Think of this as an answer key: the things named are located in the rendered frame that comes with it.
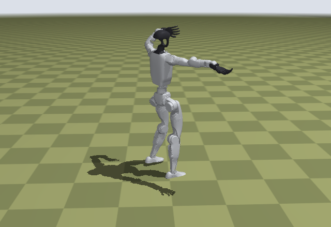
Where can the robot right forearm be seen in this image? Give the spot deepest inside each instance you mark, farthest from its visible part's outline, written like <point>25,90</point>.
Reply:
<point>201,63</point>

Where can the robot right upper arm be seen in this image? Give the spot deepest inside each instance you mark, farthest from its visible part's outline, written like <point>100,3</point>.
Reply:
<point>174,60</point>

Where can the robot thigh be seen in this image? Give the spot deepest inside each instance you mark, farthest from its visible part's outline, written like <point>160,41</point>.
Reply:
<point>163,115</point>
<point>176,117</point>

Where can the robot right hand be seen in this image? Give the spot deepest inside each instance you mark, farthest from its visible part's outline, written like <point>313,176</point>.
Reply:
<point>220,69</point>

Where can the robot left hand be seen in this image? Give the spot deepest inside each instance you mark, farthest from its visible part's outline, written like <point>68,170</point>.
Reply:
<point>171,31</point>

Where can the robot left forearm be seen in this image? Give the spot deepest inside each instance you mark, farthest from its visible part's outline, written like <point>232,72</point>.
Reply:
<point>151,37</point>

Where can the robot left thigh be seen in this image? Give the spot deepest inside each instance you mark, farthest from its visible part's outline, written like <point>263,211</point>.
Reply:
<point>163,115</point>

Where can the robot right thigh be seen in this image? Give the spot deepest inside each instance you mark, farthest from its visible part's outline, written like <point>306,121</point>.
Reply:
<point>176,117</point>

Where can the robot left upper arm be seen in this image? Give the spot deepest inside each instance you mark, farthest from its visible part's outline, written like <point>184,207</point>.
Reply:
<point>149,47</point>

